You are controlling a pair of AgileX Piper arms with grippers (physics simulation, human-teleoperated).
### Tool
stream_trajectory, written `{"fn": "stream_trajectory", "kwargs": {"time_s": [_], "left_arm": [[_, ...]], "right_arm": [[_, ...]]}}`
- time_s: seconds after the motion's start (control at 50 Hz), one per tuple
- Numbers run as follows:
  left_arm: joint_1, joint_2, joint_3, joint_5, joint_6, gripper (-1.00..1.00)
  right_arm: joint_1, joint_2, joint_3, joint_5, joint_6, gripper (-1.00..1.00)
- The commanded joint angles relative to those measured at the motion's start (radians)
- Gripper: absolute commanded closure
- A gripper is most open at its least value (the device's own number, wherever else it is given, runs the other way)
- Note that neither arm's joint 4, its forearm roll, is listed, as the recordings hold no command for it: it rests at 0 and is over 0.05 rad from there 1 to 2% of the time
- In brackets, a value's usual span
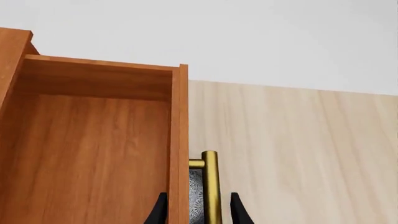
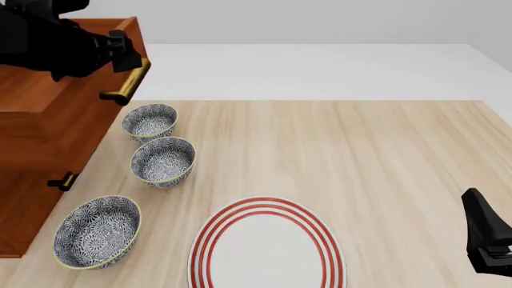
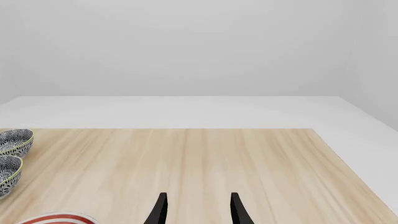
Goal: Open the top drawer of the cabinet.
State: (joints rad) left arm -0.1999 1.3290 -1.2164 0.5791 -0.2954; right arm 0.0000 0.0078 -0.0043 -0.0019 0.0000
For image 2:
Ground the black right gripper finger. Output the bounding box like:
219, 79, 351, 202
460, 187, 512, 250

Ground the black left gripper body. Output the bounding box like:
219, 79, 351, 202
90, 29, 128, 66

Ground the long brass drawer handle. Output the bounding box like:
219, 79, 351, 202
98, 58, 152, 106

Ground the white plate with red rings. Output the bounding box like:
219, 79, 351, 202
186, 194, 348, 288

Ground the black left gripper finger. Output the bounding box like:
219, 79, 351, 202
119, 36, 140, 59
112, 50, 144, 74

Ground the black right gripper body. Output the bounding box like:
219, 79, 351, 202
465, 238, 512, 276

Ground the patterned black white bowl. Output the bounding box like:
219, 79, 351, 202
122, 103, 178, 144
52, 194, 143, 271
130, 136, 198, 190

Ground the wooden drawer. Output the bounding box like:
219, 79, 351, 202
0, 17, 151, 174

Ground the wooden cabinet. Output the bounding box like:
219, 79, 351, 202
0, 17, 152, 259

